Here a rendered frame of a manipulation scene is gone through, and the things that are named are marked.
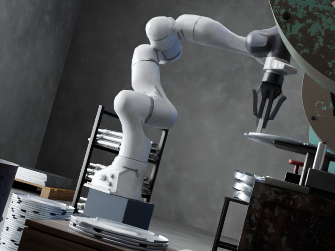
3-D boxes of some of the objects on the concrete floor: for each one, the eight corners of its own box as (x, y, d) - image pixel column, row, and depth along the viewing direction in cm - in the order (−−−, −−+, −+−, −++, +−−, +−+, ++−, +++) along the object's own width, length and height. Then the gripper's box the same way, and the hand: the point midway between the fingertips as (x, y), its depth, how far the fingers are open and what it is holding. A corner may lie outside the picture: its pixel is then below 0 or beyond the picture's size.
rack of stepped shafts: (103, 247, 425) (140, 112, 433) (58, 229, 452) (93, 103, 460) (141, 250, 459) (174, 126, 467) (96, 234, 487) (128, 117, 495)
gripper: (292, 80, 229) (276, 143, 227) (258, 73, 233) (242, 134, 231) (291, 75, 222) (273, 140, 220) (255, 68, 226) (238, 131, 224)
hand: (259, 128), depth 226 cm, fingers closed
